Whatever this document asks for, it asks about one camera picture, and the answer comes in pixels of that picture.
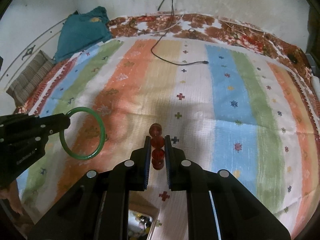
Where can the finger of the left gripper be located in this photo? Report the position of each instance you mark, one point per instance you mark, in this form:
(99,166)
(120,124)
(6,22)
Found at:
(54,123)

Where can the wooden jewelry box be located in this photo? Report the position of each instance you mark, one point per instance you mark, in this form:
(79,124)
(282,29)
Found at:
(142,219)

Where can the grey striped cushion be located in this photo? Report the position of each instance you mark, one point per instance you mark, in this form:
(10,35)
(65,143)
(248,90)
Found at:
(29,79)

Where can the striped colourful blanket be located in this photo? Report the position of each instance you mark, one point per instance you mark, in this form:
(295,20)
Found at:
(277,160)

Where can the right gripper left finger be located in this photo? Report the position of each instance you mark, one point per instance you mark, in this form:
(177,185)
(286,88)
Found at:
(97,205)

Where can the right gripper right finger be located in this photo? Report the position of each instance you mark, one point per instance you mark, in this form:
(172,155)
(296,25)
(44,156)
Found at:
(218,205)

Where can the green jade bangle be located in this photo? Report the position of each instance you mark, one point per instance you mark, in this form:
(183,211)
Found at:
(90,138)

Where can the brown floral bedsheet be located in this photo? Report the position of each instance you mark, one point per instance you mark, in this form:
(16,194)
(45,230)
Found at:
(200,27)

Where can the teal pillow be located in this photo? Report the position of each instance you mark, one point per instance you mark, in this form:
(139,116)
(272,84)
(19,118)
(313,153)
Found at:
(80,31)

